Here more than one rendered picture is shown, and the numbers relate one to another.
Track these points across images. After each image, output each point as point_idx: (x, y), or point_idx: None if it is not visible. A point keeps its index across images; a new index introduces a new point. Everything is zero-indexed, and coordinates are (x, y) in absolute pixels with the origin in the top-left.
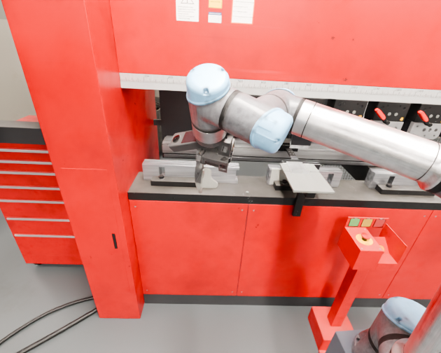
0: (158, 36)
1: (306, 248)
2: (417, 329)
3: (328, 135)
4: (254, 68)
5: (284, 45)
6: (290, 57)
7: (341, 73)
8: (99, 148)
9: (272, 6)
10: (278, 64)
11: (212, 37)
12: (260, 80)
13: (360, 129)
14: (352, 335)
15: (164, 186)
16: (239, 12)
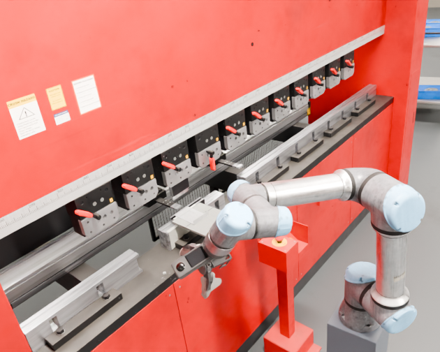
0: (2, 167)
1: (234, 285)
2: (379, 274)
3: (291, 200)
4: (118, 146)
5: (137, 112)
6: (146, 119)
7: (190, 111)
8: (10, 350)
9: (114, 82)
10: (138, 130)
11: (66, 137)
12: (127, 154)
13: (305, 188)
14: (336, 316)
15: (72, 339)
16: (85, 102)
